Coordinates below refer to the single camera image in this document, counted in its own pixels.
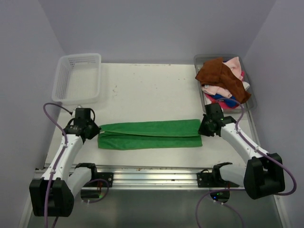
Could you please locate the grey plastic tray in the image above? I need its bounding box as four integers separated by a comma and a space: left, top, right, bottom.
194, 54, 256, 114

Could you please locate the white towel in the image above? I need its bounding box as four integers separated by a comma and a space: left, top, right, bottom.
204, 82, 251, 110

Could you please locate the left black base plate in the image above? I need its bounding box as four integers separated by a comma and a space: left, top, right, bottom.
84, 172, 114, 188

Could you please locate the aluminium mounting rail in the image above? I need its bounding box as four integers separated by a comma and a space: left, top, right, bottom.
94, 166, 216, 190

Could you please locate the light pink towel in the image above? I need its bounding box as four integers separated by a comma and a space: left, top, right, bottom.
201, 57, 243, 98

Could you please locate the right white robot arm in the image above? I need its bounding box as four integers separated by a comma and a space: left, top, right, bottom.
199, 103, 285, 200

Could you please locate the blue towel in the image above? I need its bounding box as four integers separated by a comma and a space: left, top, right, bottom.
211, 94, 238, 108

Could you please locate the brown towel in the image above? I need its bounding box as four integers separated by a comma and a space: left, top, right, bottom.
195, 57, 251, 104

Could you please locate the green towel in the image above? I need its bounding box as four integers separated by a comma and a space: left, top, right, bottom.
97, 119, 202, 151

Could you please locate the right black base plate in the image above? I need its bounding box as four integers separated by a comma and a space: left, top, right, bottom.
196, 172, 228, 188

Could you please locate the magenta towel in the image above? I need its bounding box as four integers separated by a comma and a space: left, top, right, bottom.
201, 70, 248, 109

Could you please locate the white plastic basket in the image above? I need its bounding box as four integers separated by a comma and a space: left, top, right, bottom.
51, 53, 102, 105

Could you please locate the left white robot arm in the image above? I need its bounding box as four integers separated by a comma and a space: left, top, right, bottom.
29, 107, 101, 217

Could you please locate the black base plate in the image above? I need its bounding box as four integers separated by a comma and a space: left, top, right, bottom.
84, 172, 114, 188
196, 172, 228, 188

